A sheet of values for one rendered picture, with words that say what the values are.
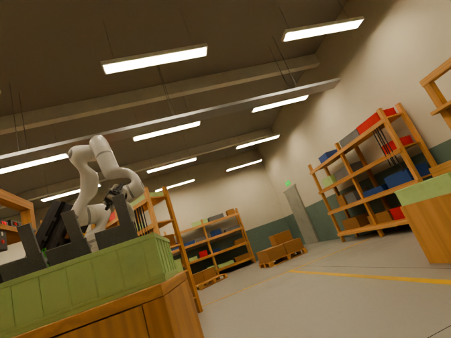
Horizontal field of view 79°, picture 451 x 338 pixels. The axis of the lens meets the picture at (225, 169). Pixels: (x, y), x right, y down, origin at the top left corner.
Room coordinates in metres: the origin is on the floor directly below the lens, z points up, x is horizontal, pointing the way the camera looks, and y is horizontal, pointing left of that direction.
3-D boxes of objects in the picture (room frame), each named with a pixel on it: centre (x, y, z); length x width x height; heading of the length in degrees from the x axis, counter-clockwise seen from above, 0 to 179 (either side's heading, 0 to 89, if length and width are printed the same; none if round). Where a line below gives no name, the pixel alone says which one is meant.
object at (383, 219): (6.12, -2.77, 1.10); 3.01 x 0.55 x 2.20; 14
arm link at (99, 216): (1.66, 0.87, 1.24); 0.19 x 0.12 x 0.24; 137
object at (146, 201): (5.45, 2.27, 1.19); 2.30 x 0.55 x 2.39; 55
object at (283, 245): (8.28, -0.67, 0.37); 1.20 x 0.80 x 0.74; 112
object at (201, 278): (9.02, 1.78, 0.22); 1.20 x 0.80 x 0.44; 144
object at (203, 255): (10.82, 1.68, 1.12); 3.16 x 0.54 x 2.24; 104
